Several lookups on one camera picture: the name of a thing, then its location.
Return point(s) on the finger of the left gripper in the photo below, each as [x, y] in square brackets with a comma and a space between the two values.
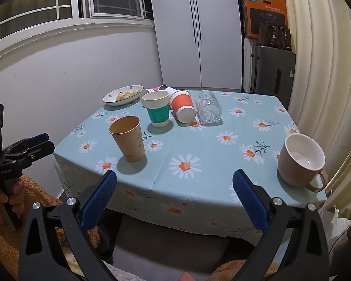
[27, 157]
[27, 143]

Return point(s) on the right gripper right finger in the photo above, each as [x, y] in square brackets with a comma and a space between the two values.
[306, 256]

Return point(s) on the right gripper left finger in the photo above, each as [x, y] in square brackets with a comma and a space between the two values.
[99, 200]

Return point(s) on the beige paper cup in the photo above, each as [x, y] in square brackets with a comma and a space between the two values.
[126, 132]

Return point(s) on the pink sleeve paper cup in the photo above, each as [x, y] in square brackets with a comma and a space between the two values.
[150, 90]

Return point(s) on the green sleeve paper cup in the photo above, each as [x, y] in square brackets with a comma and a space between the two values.
[157, 106]

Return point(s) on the black sleeve paper cup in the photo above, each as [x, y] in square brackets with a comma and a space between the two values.
[169, 90]

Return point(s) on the orange sleeve paper cup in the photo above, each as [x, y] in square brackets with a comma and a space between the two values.
[182, 105]

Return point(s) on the person's left hand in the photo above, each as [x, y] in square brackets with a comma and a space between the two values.
[15, 199]

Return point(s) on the person's right hand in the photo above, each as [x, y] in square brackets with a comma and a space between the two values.
[187, 277]

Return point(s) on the beige ceramic mug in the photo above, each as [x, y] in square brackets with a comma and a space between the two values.
[301, 163]

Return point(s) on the white floral snack dish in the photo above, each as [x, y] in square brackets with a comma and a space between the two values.
[123, 96]

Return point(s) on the white framed window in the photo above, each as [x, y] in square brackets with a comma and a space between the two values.
[70, 0]

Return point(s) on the blue daisy tablecloth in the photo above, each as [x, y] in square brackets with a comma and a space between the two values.
[184, 181]

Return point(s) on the clear cut glass tumbler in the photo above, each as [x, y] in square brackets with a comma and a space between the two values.
[209, 110]

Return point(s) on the dark grey suitcase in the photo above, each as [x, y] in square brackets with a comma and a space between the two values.
[273, 72]

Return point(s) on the white suitcase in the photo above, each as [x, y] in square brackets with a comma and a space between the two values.
[248, 61]

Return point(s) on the white double-door cabinet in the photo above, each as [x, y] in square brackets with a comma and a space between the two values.
[199, 43]

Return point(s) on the dark brown handbag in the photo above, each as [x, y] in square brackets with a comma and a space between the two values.
[275, 36]

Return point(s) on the cream curtain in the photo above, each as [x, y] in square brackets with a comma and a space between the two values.
[321, 97]

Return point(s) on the orange cardboard box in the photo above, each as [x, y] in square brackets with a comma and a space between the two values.
[256, 12]

